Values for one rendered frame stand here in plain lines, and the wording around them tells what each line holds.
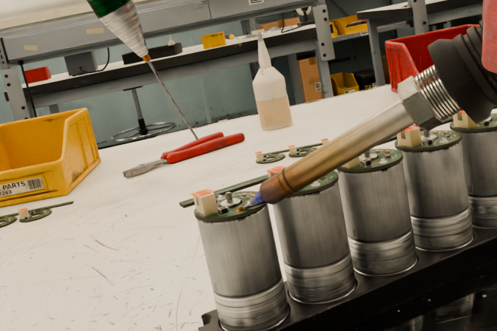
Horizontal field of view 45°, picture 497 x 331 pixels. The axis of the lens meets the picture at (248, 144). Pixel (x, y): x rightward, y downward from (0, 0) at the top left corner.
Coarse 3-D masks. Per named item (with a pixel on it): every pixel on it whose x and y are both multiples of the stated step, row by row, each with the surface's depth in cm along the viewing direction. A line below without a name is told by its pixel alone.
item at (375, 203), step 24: (384, 168) 21; (360, 192) 21; (384, 192) 21; (360, 216) 22; (384, 216) 21; (408, 216) 22; (360, 240) 22; (384, 240) 22; (408, 240) 22; (360, 264) 22; (384, 264) 22; (408, 264) 22
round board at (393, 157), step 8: (376, 152) 23; (384, 152) 23; (392, 152) 22; (400, 152) 22; (368, 160) 21; (376, 160) 22; (392, 160) 21; (400, 160) 21; (344, 168) 22; (352, 168) 21; (360, 168) 21; (368, 168) 21; (376, 168) 21
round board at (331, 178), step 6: (330, 174) 21; (336, 174) 21; (318, 180) 21; (324, 180) 21; (330, 180) 20; (336, 180) 21; (306, 186) 20; (312, 186) 20; (318, 186) 20; (324, 186) 20; (300, 192) 20; (306, 192) 20; (312, 192) 20
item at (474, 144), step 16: (464, 144) 24; (480, 144) 23; (496, 144) 23; (464, 160) 24; (480, 160) 24; (496, 160) 23; (480, 176) 24; (496, 176) 24; (480, 192) 24; (496, 192) 24; (480, 208) 24; (496, 208) 24; (480, 224) 24; (496, 224) 24
